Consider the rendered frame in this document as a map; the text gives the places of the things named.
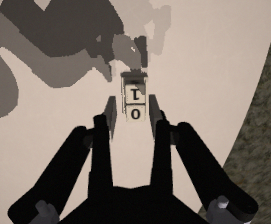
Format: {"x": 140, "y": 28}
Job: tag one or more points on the white calendar cube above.
{"x": 135, "y": 112}
{"x": 135, "y": 91}

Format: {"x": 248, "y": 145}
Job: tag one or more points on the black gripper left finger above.
{"x": 45, "y": 201}

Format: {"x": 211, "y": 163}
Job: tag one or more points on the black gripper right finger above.
{"x": 223, "y": 200}

